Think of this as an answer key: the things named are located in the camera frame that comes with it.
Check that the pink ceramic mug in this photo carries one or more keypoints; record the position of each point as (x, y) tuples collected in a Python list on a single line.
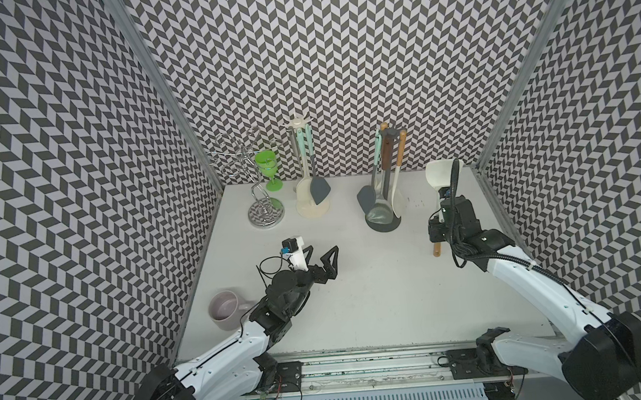
[(226, 309)]

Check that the dark grey utensil rack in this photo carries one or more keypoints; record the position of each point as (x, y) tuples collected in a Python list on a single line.
[(387, 157)]

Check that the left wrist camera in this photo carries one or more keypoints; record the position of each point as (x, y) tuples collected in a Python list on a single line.
[(292, 251)]

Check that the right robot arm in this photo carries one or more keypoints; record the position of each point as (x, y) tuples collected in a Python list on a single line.
[(597, 351)]

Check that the green plastic goblet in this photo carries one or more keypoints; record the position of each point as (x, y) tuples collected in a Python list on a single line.
[(266, 162)]

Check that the chrome wire mug tree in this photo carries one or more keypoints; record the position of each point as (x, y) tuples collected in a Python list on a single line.
[(234, 161)]

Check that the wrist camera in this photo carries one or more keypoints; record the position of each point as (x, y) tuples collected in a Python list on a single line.
[(292, 251), (447, 196)]

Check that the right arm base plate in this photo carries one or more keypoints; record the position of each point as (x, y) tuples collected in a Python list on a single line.
[(471, 363)]

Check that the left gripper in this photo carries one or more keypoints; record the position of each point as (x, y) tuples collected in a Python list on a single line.
[(330, 270)]

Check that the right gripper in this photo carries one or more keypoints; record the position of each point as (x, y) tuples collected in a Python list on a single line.
[(434, 236)]

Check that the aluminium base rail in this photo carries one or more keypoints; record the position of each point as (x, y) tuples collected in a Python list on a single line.
[(409, 373)]

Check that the cream utensil rack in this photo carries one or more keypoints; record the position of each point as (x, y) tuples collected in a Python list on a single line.
[(308, 210)]

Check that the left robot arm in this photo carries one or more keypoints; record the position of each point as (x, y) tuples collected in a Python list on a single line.
[(241, 363)]

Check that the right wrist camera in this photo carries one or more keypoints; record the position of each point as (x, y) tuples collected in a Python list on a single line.
[(447, 196)]

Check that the grey spatula mint handle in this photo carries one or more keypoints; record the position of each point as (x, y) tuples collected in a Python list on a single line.
[(367, 195), (319, 186)]

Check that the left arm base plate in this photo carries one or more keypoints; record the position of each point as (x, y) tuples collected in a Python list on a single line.
[(281, 378)]

